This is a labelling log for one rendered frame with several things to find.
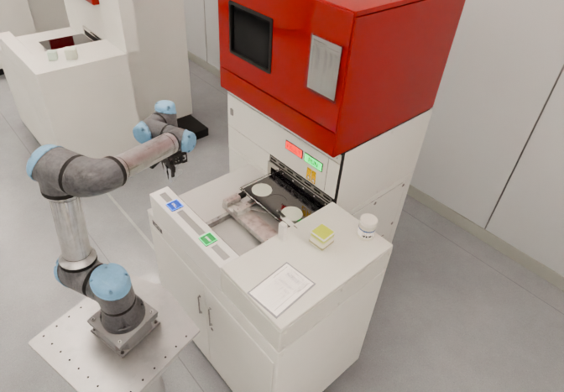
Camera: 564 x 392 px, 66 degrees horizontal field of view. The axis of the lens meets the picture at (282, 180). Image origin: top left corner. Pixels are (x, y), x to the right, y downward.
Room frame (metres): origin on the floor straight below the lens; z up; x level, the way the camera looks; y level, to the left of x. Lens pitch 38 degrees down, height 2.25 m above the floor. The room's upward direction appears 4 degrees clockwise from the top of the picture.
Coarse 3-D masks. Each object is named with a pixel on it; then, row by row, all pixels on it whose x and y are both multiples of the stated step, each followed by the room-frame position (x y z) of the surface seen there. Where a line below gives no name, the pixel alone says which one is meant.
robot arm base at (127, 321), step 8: (136, 296) 0.92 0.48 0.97; (136, 304) 0.89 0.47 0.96; (104, 312) 0.83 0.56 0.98; (128, 312) 0.85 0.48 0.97; (136, 312) 0.87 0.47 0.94; (144, 312) 0.90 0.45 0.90; (104, 320) 0.83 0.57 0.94; (112, 320) 0.83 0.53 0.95; (120, 320) 0.83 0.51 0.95; (128, 320) 0.84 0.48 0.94; (136, 320) 0.85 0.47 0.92; (104, 328) 0.83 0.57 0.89; (112, 328) 0.82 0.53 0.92; (120, 328) 0.82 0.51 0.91; (128, 328) 0.83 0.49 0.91
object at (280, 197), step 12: (264, 180) 1.70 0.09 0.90; (276, 180) 1.71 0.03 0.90; (288, 180) 1.72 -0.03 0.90; (252, 192) 1.60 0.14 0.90; (276, 192) 1.62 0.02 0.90; (288, 192) 1.63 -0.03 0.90; (300, 192) 1.63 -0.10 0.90; (264, 204) 1.53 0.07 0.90; (276, 204) 1.53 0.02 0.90; (288, 204) 1.54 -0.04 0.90; (300, 204) 1.55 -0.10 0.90; (312, 204) 1.55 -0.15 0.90; (276, 216) 1.46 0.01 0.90
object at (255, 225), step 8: (224, 208) 1.52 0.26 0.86; (232, 208) 1.50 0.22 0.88; (232, 216) 1.47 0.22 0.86; (240, 216) 1.45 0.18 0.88; (248, 216) 1.46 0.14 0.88; (256, 216) 1.46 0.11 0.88; (248, 224) 1.40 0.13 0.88; (256, 224) 1.41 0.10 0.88; (264, 224) 1.41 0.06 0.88; (256, 232) 1.36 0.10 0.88; (264, 232) 1.36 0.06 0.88; (272, 232) 1.37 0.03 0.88; (264, 240) 1.31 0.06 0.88
